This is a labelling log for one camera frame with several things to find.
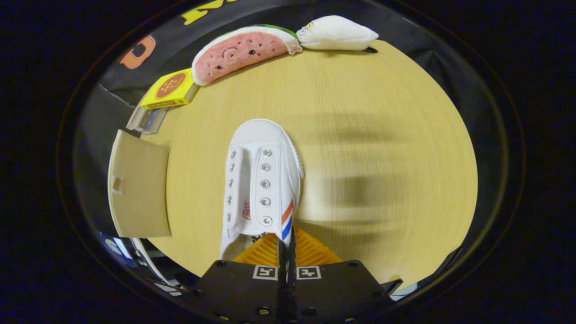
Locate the blue book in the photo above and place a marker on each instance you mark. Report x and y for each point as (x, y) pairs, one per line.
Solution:
(155, 120)

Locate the white canvas shoe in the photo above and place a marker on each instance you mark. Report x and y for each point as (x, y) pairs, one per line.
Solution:
(261, 180)

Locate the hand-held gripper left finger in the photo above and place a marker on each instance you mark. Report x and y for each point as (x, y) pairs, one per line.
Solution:
(238, 292)

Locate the white plastic panel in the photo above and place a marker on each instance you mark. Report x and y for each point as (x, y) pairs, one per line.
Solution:
(148, 258)

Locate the yellow book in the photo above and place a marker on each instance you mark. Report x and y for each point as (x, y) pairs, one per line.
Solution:
(168, 87)

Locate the white plush toy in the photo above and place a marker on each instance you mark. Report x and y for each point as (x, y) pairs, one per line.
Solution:
(335, 33)

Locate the beige book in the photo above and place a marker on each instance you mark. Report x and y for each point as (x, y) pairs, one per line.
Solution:
(135, 119)

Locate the lit display screen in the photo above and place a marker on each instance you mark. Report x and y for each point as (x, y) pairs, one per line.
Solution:
(118, 247)

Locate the cream fabric storage box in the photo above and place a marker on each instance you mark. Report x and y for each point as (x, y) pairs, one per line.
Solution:
(139, 189)

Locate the watermelon slice plush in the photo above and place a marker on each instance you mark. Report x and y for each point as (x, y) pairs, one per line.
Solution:
(238, 54)

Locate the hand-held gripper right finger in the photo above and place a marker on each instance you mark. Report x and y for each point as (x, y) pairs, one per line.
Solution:
(337, 288)

